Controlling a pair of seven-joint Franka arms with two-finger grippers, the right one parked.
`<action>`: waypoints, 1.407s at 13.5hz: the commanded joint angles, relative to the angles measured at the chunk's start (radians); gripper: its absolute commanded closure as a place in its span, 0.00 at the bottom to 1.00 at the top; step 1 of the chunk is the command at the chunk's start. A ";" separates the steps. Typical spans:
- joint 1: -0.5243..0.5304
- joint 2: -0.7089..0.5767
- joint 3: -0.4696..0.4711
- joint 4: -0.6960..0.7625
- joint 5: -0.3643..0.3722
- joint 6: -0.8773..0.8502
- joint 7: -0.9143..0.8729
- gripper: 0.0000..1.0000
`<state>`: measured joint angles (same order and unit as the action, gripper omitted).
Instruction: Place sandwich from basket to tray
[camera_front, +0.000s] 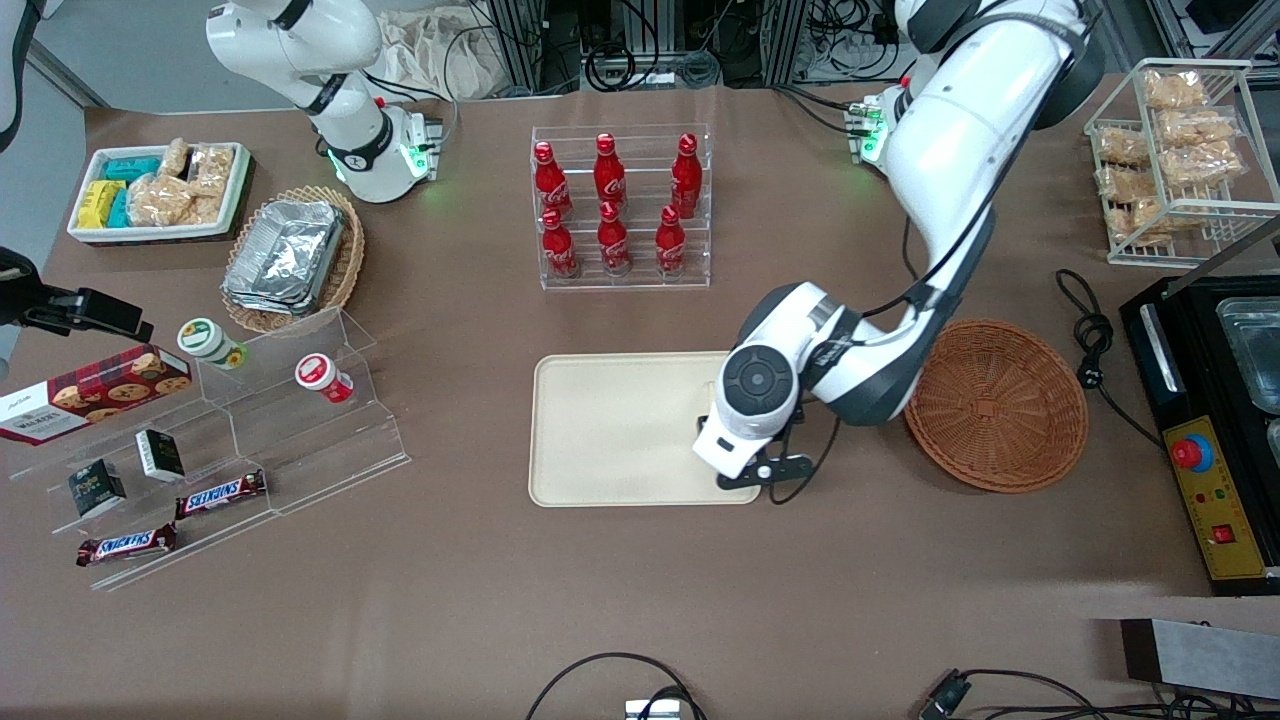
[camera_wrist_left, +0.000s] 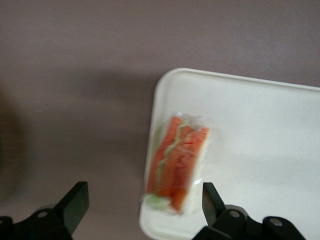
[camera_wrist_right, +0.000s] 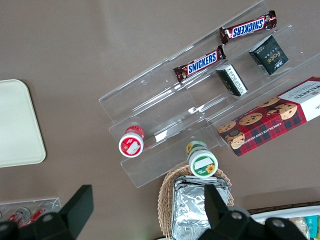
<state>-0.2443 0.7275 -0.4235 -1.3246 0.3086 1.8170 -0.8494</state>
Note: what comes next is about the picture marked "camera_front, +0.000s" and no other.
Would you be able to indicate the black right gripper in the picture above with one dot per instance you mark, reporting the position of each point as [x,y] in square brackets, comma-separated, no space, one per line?
[62,306]

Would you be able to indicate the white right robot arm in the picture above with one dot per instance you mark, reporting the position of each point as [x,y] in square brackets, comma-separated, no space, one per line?
[300,50]

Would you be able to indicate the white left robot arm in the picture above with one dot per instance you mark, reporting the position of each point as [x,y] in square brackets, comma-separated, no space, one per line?
[950,130]

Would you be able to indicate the oval light wicker basket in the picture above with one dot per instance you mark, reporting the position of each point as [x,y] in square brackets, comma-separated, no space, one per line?
[350,250]

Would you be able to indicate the beige plastic tray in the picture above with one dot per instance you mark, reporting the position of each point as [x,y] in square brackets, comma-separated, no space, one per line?
[620,430]

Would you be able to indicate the round brown wicker basket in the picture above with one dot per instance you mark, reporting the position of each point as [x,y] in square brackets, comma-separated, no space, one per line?
[1000,420]

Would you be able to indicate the red tartan cookie box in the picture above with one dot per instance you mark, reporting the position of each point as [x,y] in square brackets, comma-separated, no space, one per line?
[100,392]

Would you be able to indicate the green lid yogurt cup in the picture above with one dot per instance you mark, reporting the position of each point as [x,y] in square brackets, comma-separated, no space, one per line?
[208,341]

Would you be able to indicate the teal snack packet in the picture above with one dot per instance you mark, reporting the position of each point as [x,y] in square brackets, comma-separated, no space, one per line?
[132,168]
[119,208]

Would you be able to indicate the yellow snack packet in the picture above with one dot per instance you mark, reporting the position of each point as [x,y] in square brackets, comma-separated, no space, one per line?
[98,203]

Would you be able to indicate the clear bag of crackers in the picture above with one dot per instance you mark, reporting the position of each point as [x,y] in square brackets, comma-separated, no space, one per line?
[158,200]
[206,209]
[175,158]
[211,168]

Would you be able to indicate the small dark green box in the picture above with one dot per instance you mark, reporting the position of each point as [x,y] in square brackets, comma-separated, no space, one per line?
[160,455]
[97,488]

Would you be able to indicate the white rectangular snack bin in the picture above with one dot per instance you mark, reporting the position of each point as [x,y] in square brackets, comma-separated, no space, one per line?
[238,185]

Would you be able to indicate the stack of foil containers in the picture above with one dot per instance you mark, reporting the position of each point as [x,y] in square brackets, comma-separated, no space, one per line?
[285,255]

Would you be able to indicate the brown Snickers bar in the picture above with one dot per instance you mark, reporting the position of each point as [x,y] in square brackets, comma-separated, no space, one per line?
[125,545]
[220,494]

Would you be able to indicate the red lid yogurt cup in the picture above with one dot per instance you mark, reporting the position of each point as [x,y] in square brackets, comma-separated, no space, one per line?
[320,375]

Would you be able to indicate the clear acrylic stepped shelf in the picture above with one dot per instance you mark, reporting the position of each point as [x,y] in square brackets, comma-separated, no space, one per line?
[330,450]

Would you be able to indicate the beige cloth bag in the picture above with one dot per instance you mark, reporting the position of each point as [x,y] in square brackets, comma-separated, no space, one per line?
[440,55]

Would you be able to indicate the red cola bottle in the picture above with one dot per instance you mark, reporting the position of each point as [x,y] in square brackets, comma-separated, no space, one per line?
[613,243]
[559,248]
[551,185]
[686,180]
[670,245]
[609,175]

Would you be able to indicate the clear acrylic bottle rack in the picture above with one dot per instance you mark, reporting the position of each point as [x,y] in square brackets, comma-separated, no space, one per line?
[640,282]

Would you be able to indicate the small silver device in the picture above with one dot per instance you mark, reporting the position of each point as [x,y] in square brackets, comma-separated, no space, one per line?
[650,710]

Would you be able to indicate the clear bag of pastries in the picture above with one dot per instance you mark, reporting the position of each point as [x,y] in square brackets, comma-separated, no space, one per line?
[1135,218]
[1125,185]
[1175,88]
[1195,128]
[1200,163]
[1125,148]

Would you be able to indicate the black appliance with yellow panel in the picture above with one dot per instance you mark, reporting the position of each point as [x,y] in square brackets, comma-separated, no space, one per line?
[1150,410]

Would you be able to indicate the grey metal block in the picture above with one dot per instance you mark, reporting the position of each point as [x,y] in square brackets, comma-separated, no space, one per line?
[1200,655]

